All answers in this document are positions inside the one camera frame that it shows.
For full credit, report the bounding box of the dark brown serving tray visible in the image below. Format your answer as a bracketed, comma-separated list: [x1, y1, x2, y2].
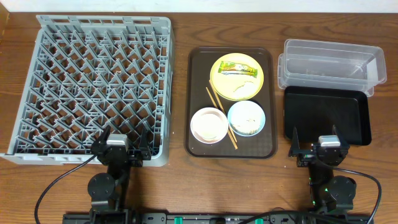
[184, 47, 278, 159]

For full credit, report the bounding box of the green snack wrapper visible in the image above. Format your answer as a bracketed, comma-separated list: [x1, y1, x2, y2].
[218, 61, 258, 78]

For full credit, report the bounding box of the clear plastic bin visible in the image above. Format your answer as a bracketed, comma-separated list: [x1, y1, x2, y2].
[277, 39, 387, 97]

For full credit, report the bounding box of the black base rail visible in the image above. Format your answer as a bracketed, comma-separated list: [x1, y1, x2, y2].
[62, 212, 374, 224]

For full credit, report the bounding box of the grey plastic dish rack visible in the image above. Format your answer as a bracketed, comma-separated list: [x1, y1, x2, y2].
[2, 15, 175, 167]

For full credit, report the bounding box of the wooden chopstick right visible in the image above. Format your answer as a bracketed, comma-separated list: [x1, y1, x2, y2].
[208, 80, 238, 149]

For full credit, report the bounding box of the wooden chopstick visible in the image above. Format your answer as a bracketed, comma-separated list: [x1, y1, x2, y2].
[205, 87, 238, 150]
[208, 80, 238, 149]

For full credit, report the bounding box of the white tissue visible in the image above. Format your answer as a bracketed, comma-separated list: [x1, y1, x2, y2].
[233, 82, 256, 99]

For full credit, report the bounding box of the food scraps rice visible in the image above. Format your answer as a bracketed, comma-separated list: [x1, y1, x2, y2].
[231, 111, 262, 136]

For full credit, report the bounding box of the light blue bowl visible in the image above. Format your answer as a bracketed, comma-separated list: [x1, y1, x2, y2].
[227, 100, 266, 137]

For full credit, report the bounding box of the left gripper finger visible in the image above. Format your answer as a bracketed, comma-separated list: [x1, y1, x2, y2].
[98, 126, 111, 145]
[139, 127, 148, 152]

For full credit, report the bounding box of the right black cable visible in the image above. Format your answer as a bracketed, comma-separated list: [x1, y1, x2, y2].
[334, 167, 382, 224]

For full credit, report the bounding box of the black waste tray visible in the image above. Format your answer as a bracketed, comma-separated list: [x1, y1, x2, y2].
[284, 86, 372, 146]

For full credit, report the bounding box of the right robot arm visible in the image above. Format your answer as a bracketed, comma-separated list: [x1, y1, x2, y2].
[288, 126, 356, 215]

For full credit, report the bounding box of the black cable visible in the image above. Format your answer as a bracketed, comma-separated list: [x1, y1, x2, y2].
[334, 167, 382, 224]
[34, 154, 98, 224]

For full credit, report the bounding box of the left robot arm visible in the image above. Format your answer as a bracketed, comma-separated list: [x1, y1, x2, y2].
[88, 127, 152, 224]

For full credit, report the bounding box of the left black cable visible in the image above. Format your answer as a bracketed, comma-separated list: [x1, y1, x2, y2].
[34, 154, 98, 224]

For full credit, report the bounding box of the white pink bowl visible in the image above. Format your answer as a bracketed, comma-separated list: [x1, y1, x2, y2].
[190, 107, 228, 144]

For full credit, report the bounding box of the wooden chopstick left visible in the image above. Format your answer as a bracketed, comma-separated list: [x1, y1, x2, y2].
[205, 87, 238, 150]

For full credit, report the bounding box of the yellow round plate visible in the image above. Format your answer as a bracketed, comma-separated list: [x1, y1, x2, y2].
[210, 53, 264, 101]

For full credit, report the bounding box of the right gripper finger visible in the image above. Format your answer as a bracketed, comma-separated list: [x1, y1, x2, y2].
[288, 126, 300, 157]
[332, 125, 343, 145]

